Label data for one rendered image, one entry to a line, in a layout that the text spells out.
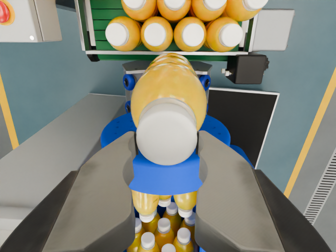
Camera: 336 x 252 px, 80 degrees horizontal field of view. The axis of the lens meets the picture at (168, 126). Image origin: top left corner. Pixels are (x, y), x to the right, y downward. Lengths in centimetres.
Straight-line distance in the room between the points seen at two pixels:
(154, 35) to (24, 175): 63
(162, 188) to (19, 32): 38
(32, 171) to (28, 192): 11
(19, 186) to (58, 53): 112
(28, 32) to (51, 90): 133
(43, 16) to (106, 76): 113
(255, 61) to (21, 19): 49
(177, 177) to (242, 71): 31
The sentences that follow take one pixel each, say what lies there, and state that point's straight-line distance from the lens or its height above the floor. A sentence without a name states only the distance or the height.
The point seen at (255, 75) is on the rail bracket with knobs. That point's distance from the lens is 55.
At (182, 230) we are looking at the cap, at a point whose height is 109.
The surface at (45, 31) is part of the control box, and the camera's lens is 50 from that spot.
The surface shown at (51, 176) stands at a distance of 79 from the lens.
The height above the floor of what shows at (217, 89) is 15.
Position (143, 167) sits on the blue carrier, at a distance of 34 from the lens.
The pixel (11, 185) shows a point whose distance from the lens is 80.
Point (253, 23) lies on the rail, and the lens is 56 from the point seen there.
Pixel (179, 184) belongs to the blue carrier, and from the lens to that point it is 36.
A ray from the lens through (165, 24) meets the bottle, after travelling 45.
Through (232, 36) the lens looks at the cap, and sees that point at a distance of 42.
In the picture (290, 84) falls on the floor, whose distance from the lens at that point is 179.
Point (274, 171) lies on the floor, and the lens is 212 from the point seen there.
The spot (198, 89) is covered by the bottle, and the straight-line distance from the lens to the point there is 16.
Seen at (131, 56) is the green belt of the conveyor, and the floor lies 89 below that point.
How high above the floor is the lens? 151
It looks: 66 degrees down
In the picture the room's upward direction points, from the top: 179 degrees counter-clockwise
